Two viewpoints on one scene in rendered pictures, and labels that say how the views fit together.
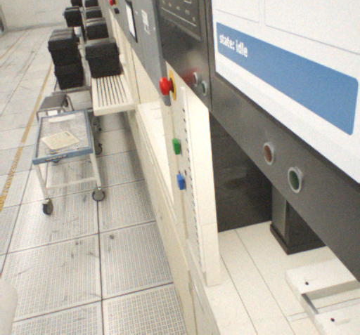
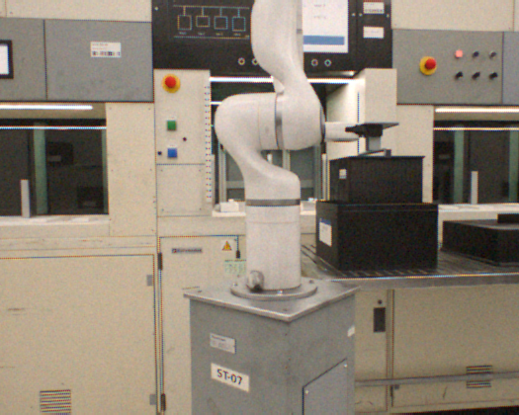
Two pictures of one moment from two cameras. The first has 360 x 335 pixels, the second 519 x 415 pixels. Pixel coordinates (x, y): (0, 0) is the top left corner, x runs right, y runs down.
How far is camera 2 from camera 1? 1.77 m
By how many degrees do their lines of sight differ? 86
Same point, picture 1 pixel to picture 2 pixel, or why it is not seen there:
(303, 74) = (328, 39)
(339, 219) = (343, 62)
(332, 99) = (338, 41)
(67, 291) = not seen: outside the picture
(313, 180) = (334, 58)
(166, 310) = not seen: outside the picture
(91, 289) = not seen: outside the picture
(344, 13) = (339, 27)
